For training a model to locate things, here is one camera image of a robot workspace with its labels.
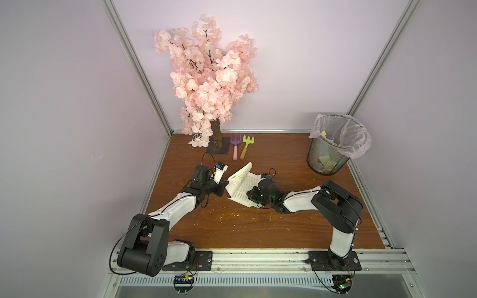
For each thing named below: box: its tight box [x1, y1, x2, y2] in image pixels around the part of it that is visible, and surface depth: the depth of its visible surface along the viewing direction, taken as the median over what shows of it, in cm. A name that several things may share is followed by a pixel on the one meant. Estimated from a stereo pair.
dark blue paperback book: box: [224, 162, 263, 208], surface depth 92 cm
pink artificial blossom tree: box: [152, 14, 259, 149], surface depth 76 cm
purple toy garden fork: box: [229, 133, 242, 161], surface depth 113 cm
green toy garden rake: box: [239, 134, 255, 160], surface depth 116 cm
